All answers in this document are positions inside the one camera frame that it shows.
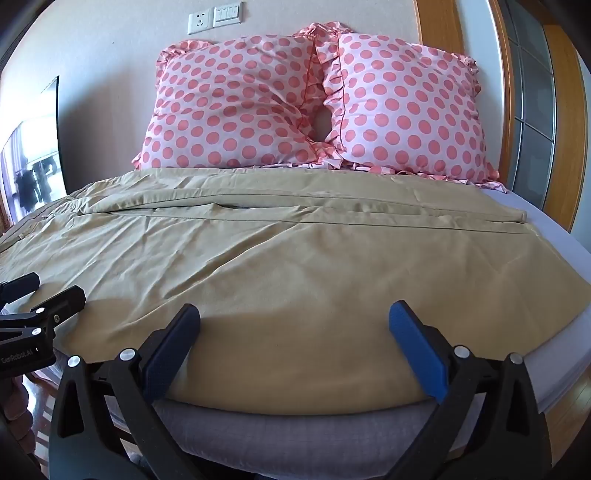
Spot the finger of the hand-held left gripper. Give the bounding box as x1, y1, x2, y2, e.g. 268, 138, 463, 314
0, 285, 88, 344
0, 272, 40, 305

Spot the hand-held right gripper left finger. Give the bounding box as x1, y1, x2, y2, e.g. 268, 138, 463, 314
48, 303, 201, 468

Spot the white light switch panel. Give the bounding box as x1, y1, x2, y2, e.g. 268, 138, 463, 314
213, 1, 243, 25

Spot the wooden door frame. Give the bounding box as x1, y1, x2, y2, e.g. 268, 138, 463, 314
414, 0, 591, 234

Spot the person's left hand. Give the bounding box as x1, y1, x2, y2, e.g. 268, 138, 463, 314
0, 376, 38, 464

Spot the bed with pale sheet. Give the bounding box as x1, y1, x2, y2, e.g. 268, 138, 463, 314
0, 178, 591, 464

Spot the wall mirror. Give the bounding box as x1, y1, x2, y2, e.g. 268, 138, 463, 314
0, 75, 65, 217

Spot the frosted glass door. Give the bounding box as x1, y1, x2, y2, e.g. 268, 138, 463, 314
501, 0, 557, 178

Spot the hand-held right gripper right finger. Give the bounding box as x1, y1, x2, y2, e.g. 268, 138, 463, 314
389, 300, 553, 468

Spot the pink polka dot pillow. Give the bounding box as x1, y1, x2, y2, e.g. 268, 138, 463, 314
295, 21, 502, 190
131, 36, 319, 171

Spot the white wall socket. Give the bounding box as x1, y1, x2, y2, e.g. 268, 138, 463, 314
187, 8, 213, 36

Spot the tan bed sheet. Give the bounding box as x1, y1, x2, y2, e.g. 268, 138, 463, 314
0, 167, 574, 416

